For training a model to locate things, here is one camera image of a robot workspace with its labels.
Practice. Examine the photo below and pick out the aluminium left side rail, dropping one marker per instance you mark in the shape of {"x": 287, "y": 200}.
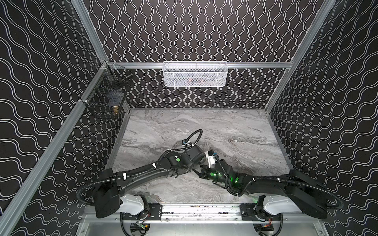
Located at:
{"x": 27, "y": 190}

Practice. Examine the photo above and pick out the aluminium corner frame post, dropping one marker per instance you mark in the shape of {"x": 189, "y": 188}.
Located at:
{"x": 309, "y": 37}
{"x": 89, "y": 27}

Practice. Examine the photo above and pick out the white mesh wall basket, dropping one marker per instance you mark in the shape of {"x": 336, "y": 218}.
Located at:
{"x": 195, "y": 77}

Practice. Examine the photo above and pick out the brass padlock in basket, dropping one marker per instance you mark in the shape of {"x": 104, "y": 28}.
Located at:
{"x": 115, "y": 110}

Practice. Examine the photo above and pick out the black wire wall basket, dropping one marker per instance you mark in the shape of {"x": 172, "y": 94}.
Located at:
{"x": 111, "y": 90}

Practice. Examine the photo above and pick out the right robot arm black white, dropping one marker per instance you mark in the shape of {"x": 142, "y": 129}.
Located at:
{"x": 291, "y": 192}

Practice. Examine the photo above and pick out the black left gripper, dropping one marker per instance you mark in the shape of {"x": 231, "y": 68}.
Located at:
{"x": 198, "y": 152}

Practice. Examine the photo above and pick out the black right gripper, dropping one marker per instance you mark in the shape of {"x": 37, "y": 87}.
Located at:
{"x": 204, "y": 172}

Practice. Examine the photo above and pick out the aluminium back horizontal rail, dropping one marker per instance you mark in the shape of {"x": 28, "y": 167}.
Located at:
{"x": 230, "y": 65}

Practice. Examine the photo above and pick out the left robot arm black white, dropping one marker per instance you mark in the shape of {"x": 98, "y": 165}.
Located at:
{"x": 110, "y": 193}

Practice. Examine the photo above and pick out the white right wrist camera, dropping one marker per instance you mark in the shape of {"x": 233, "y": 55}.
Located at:
{"x": 211, "y": 159}

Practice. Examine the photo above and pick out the aluminium corner frame post left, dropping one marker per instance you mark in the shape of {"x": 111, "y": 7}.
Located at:
{"x": 89, "y": 27}

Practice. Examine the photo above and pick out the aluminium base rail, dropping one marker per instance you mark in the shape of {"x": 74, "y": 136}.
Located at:
{"x": 176, "y": 220}

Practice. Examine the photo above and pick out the aluminium corner frame post right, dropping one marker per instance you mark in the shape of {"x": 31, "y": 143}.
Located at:
{"x": 309, "y": 37}

